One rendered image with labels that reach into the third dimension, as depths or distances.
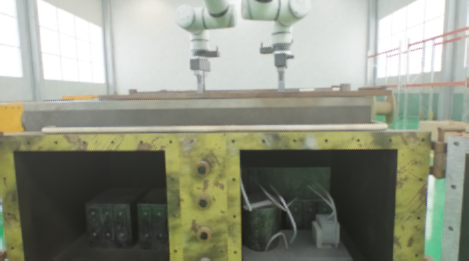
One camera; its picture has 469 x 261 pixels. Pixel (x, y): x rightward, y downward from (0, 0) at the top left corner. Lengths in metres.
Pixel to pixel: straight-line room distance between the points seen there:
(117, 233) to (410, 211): 1.16
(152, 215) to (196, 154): 0.47
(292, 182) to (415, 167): 0.47
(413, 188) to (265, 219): 0.50
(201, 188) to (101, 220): 0.59
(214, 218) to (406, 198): 0.64
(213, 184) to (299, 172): 0.46
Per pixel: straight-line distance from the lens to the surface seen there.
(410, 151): 0.95
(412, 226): 1.04
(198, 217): 0.89
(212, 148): 0.79
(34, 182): 1.24
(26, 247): 1.26
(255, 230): 0.99
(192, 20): 0.98
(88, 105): 1.02
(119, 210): 1.23
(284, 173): 1.13
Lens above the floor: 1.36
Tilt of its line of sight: 5 degrees down
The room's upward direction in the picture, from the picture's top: 1 degrees counter-clockwise
